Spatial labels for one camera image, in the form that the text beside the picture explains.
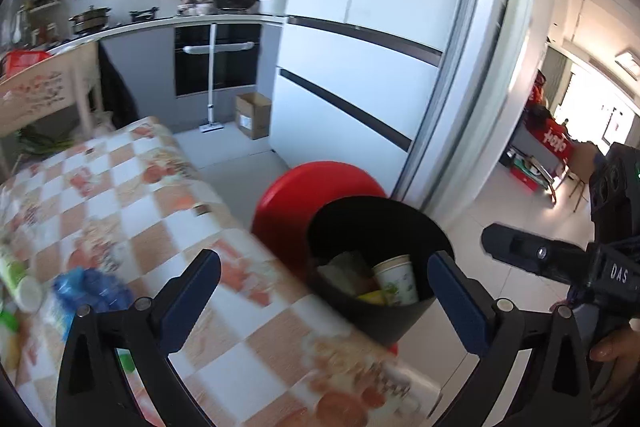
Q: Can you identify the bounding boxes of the green leeks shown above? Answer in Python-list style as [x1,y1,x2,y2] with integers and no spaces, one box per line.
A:
[17,129,76,155]

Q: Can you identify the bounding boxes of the black wok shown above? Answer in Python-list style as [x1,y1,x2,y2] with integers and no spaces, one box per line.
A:
[212,0,261,12]

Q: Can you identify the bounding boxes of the steel steamer pot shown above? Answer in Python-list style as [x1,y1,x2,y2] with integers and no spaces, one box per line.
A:
[68,6,112,35]

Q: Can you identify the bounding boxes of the white refrigerator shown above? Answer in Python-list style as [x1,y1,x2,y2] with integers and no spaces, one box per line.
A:
[270,0,481,158]

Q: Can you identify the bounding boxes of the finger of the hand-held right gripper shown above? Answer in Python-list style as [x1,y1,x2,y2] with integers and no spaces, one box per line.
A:
[481,222,596,288]

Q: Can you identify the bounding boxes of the person's right hand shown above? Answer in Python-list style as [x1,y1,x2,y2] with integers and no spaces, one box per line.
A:
[589,323,640,393]

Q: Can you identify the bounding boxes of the cardboard box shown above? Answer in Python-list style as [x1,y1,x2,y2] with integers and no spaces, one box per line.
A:
[235,92,273,141]

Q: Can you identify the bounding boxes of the white stick mop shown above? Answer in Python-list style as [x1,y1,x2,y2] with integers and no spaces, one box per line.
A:
[182,23,253,135]

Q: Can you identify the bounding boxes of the red banner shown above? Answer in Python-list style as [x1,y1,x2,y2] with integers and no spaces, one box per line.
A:
[542,117,576,158]

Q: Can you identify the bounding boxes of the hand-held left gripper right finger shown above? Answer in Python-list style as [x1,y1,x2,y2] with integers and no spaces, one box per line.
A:
[427,249,593,427]

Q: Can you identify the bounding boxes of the beige perforated chair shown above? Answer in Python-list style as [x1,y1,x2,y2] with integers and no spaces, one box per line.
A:
[0,42,106,178]

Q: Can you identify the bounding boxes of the white plastic bottle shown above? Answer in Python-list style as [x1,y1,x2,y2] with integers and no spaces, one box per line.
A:
[0,247,43,313]

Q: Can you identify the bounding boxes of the black built-in oven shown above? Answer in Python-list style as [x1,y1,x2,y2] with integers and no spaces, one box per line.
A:
[174,23,262,98]

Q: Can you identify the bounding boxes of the wooden chair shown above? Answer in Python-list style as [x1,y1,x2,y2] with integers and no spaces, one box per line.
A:
[570,141,601,212]

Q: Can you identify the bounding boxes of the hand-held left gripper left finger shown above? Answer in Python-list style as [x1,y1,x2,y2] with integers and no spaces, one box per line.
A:
[56,249,222,427]

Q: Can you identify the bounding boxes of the red plastic stool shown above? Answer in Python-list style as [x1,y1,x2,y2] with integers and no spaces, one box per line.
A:
[251,161,401,353]

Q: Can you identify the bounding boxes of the red plastic basket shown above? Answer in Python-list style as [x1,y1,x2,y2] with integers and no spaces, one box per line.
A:
[0,49,53,80]

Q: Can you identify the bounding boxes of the checkered floral tablecloth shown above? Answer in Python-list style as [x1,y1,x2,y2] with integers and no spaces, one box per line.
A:
[0,117,441,427]

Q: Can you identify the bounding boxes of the printed paper cup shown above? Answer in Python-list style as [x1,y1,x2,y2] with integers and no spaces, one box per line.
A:
[372,254,420,306]

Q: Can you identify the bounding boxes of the black trash bin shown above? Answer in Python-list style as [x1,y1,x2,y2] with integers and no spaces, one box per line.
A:
[306,196,456,348]

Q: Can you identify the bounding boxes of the blue plastic bag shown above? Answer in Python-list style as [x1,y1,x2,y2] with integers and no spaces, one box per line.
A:
[52,267,136,315]

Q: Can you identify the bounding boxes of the red flat box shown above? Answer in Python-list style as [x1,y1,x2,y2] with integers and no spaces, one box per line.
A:
[510,167,542,192]

